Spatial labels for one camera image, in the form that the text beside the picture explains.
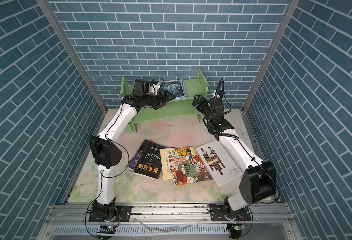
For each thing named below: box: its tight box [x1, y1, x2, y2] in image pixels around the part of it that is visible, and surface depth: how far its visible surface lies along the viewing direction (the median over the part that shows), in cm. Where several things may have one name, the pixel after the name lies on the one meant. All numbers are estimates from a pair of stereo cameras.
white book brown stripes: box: [195, 140, 243, 188], surface depth 91 cm
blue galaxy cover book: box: [163, 79, 189, 99], surface depth 98 cm
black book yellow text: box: [133, 139, 168, 180], surface depth 90 cm
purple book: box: [128, 141, 145, 170], surface depth 90 cm
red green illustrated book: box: [172, 154, 213, 186], surface depth 89 cm
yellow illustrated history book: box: [160, 146, 196, 181], surface depth 93 cm
